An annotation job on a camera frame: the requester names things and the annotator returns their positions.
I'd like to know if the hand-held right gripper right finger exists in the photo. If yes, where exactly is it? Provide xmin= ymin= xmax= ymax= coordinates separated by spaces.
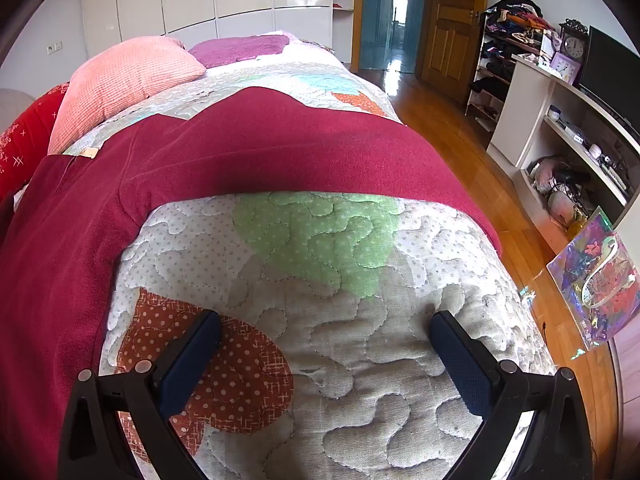
xmin=429 ymin=310 xmax=596 ymax=480

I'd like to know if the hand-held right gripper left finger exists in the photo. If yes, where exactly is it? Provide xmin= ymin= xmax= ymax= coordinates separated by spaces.
xmin=57 ymin=309 xmax=223 ymax=480

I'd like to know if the dark red garment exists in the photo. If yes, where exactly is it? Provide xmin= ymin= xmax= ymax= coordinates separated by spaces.
xmin=0 ymin=86 xmax=503 ymax=480

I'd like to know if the open rack with clothes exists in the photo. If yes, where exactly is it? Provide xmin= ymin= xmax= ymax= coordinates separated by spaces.
xmin=465 ymin=0 xmax=558 ymax=131

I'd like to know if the quilted patchwork bedspread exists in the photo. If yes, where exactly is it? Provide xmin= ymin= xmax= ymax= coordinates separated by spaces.
xmin=47 ymin=35 xmax=558 ymax=480

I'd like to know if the iridescent gift bag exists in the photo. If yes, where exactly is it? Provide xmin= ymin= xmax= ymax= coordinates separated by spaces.
xmin=546 ymin=206 xmax=640 ymax=351

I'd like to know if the pink soft bag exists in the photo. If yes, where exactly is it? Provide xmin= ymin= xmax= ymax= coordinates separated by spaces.
xmin=529 ymin=157 xmax=558 ymax=192

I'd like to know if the black hair dryer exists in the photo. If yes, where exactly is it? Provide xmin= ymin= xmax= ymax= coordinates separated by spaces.
xmin=554 ymin=169 xmax=592 ymax=187

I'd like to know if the white set-top box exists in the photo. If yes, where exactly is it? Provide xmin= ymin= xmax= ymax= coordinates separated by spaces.
xmin=559 ymin=121 xmax=587 ymax=144

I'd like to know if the white TV cabinet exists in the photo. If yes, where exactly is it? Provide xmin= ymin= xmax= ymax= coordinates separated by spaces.
xmin=487 ymin=52 xmax=640 ymax=256

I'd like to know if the red floral quilt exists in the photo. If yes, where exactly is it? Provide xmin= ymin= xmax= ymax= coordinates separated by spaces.
xmin=0 ymin=82 xmax=71 ymax=201

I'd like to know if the pink ribbed pillow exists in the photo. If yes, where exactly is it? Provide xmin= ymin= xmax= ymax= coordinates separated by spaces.
xmin=47 ymin=36 xmax=207 ymax=156

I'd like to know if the purple alarm clock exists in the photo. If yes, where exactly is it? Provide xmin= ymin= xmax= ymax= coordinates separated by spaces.
xmin=550 ymin=55 xmax=583 ymax=83

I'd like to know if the magenta fleece blanket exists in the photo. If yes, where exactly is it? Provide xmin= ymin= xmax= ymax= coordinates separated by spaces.
xmin=187 ymin=34 xmax=291 ymax=68

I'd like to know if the black television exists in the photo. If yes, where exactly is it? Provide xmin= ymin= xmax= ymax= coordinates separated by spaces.
xmin=577 ymin=25 xmax=640 ymax=121

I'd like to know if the dark ornate table clock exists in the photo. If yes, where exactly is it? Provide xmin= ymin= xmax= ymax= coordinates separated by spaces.
xmin=557 ymin=19 xmax=590 ymax=61

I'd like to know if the wooden door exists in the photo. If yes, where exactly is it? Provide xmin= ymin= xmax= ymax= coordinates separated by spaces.
xmin=420 ymin=0 xmax=491 ymax=103

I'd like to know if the blue door curtain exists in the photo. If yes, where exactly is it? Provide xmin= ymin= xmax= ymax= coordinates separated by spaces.
xmin=357 ymin=0 xmax=436 ymax=73

